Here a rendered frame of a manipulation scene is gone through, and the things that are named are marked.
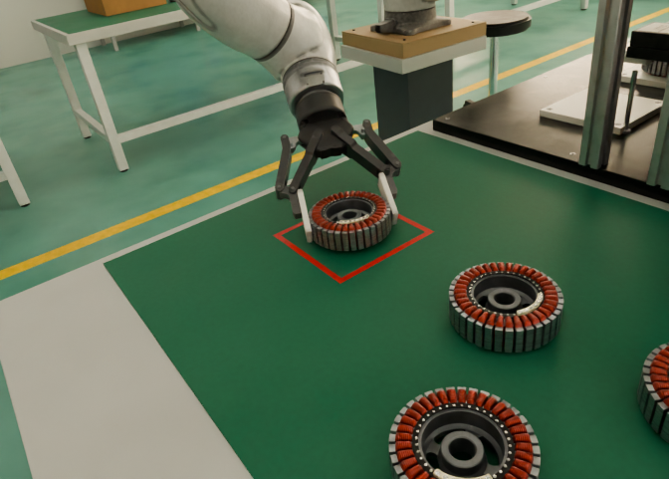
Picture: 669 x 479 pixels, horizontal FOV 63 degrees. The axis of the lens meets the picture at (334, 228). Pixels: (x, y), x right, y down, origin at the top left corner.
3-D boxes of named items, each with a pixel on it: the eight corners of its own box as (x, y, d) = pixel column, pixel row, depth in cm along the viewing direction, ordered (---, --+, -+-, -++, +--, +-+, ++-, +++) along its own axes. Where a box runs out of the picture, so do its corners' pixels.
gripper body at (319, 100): (289, 94, 80) (301, 142, 76) (344, 84, 81) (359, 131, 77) (293, 126, 87) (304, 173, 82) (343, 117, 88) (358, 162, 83)
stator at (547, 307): (427, 320, 58) (426, 293, 56) (492, 273, 64) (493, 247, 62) (518, 374, 51) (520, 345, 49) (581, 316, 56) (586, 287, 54)
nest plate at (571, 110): (539, 116, 98) (540, 109, 97) (587, 93, 105) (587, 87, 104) (619, 134, 87) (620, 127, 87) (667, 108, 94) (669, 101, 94)
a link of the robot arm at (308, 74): (337, 53, 83) (346, 81, 80) (337, 94, 91) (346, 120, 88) (279, 63, 82) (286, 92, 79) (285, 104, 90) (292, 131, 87)
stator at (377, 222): (305, 220, 79) (301, 197, 77) (378, 204, 81) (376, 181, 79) (320, 262, 70) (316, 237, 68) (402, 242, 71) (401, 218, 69)
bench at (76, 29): (76, 137, 361) (30, 20, 322) (338, 57, 462) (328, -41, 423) (116, 177, 295) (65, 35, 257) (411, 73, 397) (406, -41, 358)
